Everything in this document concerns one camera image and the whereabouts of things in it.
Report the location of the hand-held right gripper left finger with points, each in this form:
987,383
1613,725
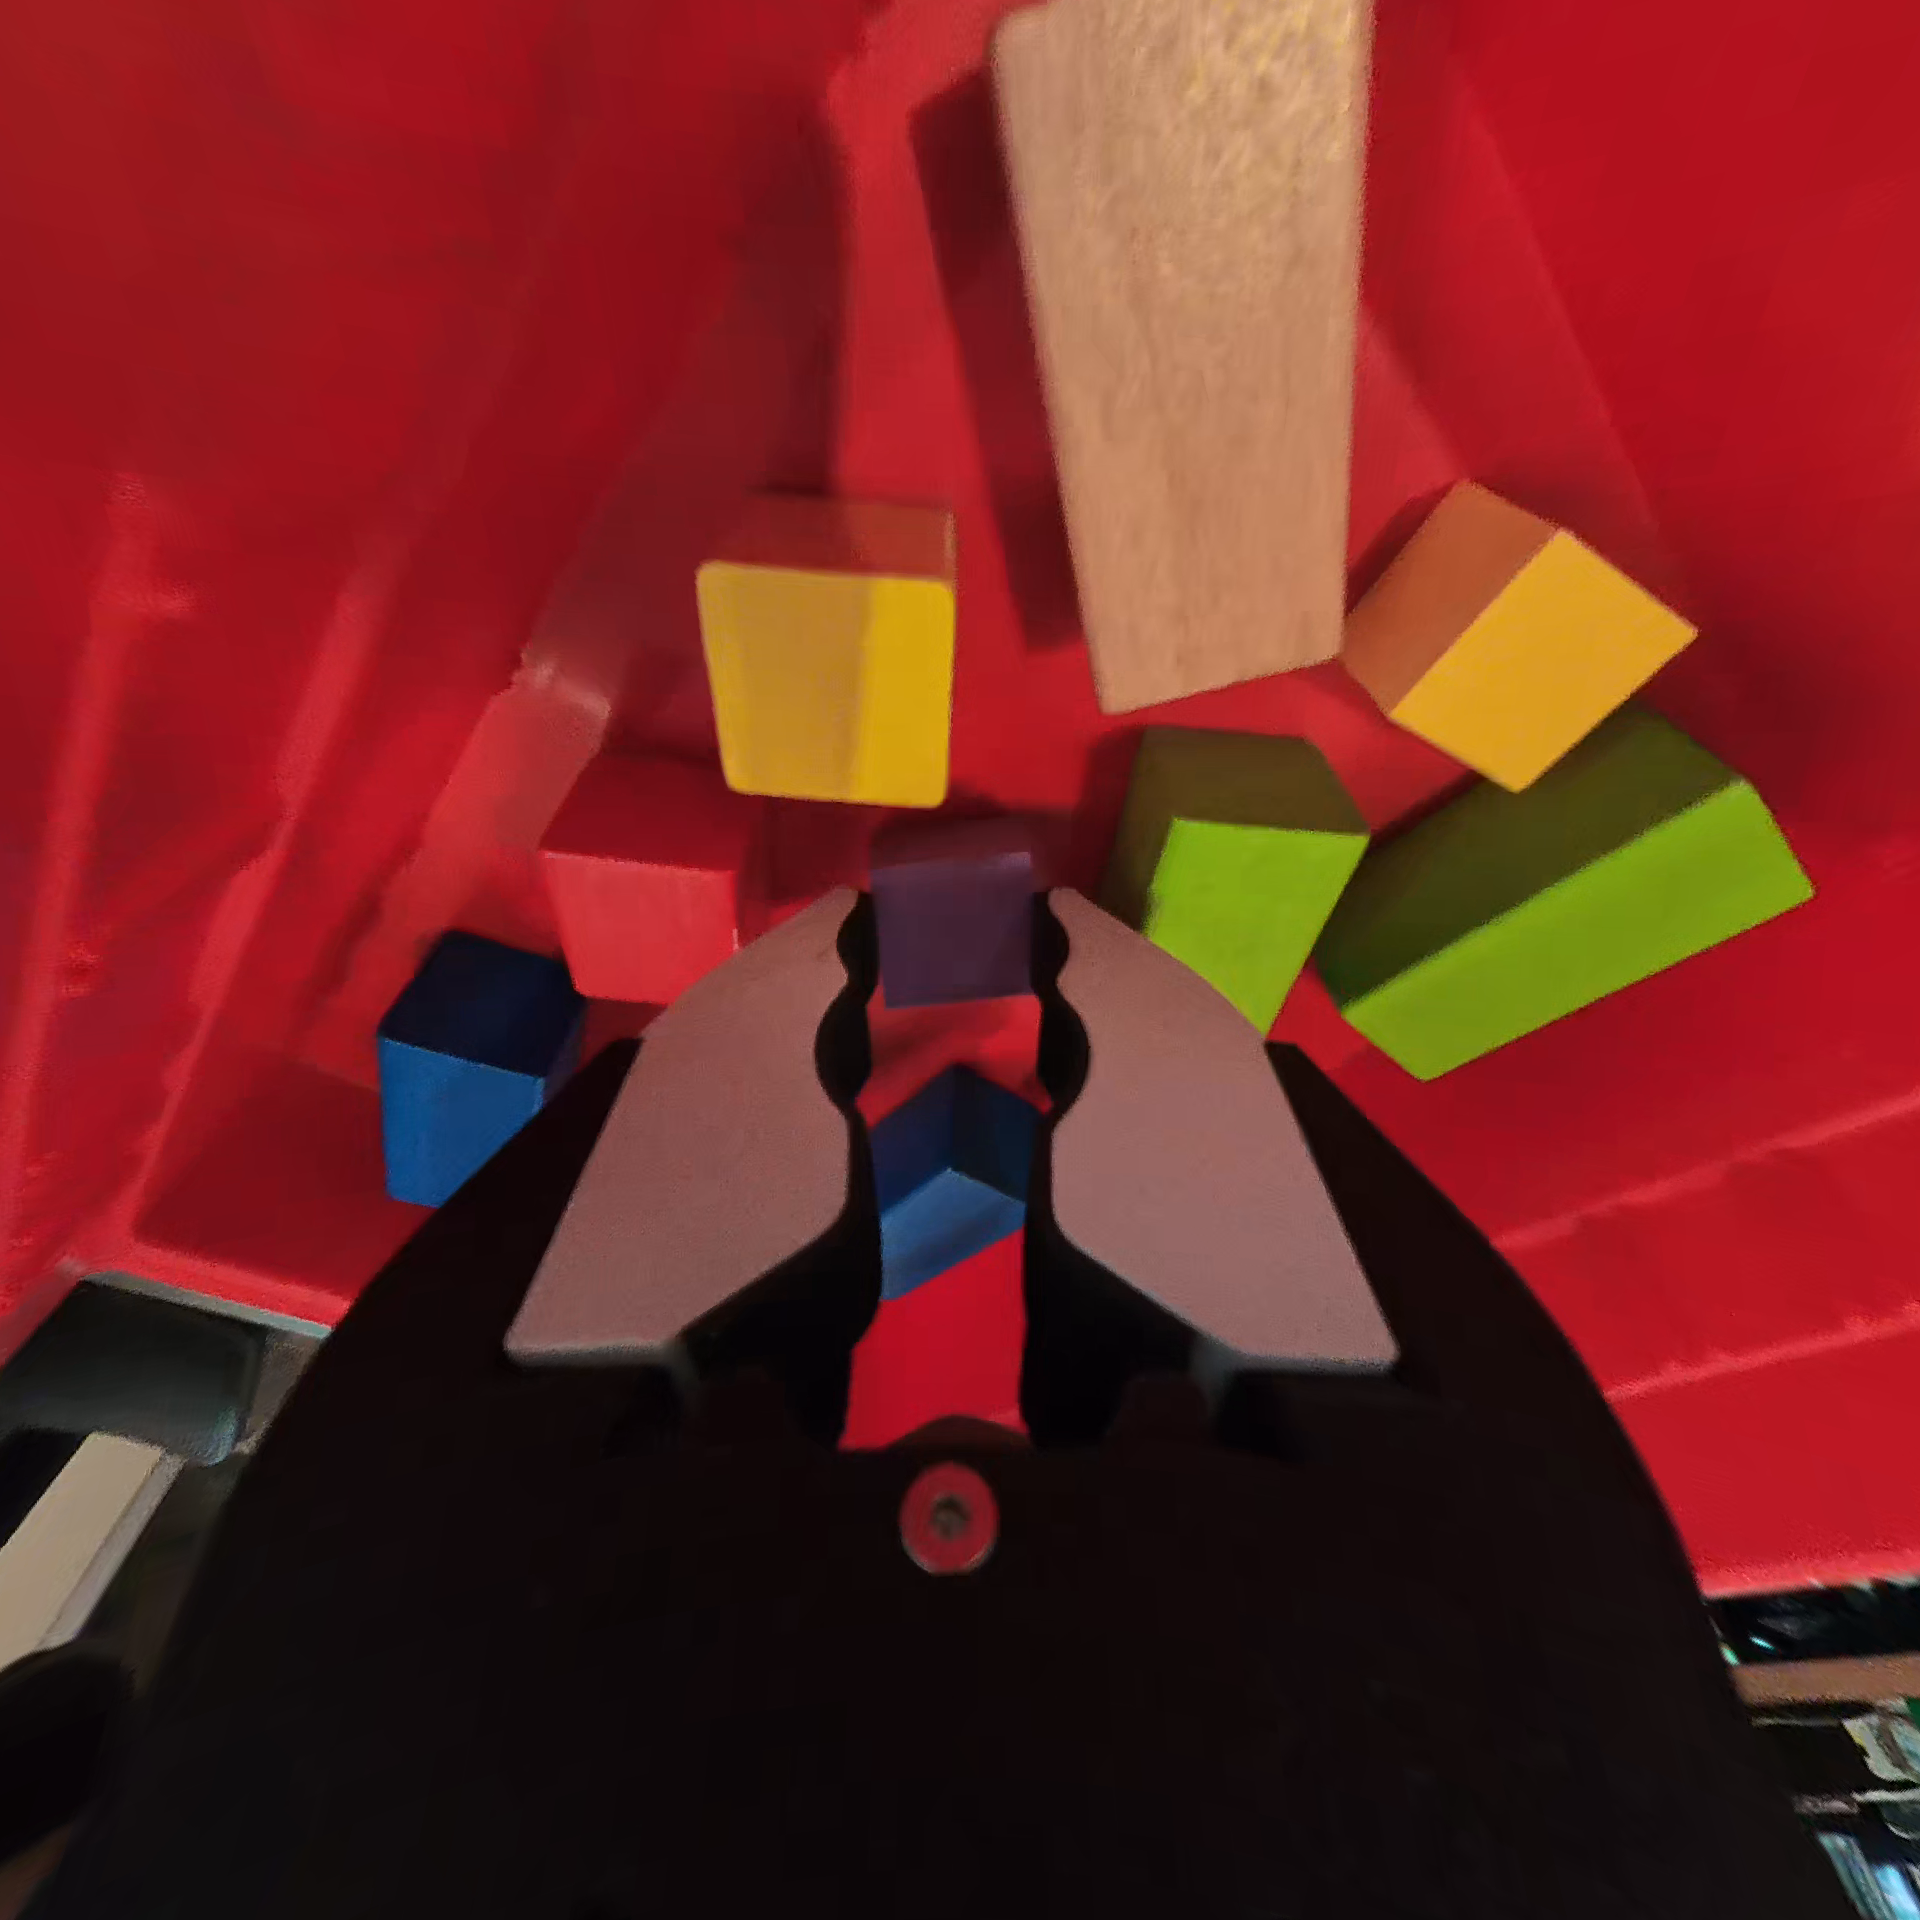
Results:
697,1187

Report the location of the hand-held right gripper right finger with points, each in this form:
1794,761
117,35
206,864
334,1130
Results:
1201,1187

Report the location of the purple wooden block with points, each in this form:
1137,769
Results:
959,925

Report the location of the red plastic bin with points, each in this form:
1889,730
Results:
300,451

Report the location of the pile of coloured wooden blocks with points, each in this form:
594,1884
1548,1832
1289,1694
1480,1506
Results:
1201,330

